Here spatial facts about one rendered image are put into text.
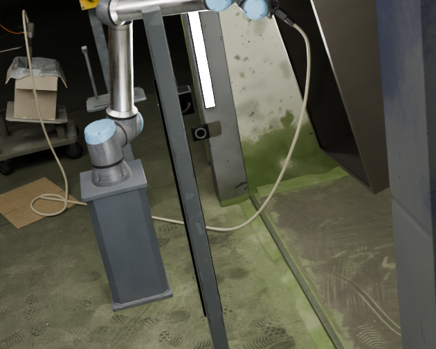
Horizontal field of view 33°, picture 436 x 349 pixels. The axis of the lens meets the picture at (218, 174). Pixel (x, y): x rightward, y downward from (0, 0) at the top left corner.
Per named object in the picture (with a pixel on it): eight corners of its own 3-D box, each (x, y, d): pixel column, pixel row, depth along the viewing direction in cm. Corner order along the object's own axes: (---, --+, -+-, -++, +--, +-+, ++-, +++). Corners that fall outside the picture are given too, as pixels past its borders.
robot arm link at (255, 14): (252, -9, 292) (270, 7, 292) (257, -11, 304) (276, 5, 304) (237, 9, 296) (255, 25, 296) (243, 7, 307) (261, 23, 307)
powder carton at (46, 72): (6, 99, 572) (7, 49, 558) (62, 102, 583) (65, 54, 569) (3, 120, 524) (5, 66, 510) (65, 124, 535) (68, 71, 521)
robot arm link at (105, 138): (85, 165, 343) (75, 131, 336) (104, 149, 357) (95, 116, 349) (112, 166, 337) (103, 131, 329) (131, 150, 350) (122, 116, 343)
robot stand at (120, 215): (113, 312, 362) (81, 198, 335) (109, 280, 389) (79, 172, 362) (173, 296, 365) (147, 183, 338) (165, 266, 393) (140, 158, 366)
